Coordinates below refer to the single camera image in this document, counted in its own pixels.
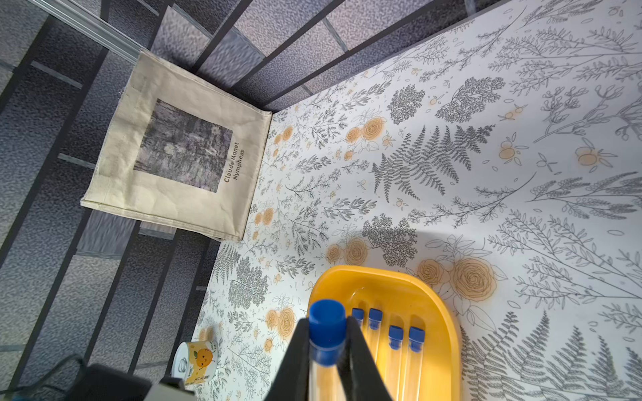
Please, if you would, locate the left aluminium frame post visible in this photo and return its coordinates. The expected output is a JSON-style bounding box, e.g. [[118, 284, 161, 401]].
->
[[28, 0, 145, 64]]

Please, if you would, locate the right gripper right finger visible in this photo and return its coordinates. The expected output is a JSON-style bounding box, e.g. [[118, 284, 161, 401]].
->
[[338, 317, 392, 401]]

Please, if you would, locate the clear test tube blue cap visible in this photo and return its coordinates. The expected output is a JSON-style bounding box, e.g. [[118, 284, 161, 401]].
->
[[351, 307, 365, 331]]

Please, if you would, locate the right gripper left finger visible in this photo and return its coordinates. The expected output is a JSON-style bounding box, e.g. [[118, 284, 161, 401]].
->
[[265, 318, 310, 401]]

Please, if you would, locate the small orange print can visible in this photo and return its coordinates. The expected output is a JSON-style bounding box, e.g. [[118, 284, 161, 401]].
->
[[171, 341, 219, 386]]

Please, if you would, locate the beige canvas tote bag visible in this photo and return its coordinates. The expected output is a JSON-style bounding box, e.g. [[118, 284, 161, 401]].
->
[[80, 51, 273, 242]]

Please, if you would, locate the yellow plastic tray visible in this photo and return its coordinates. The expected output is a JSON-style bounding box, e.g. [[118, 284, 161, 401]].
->
[[309, 266, 462, 400]]

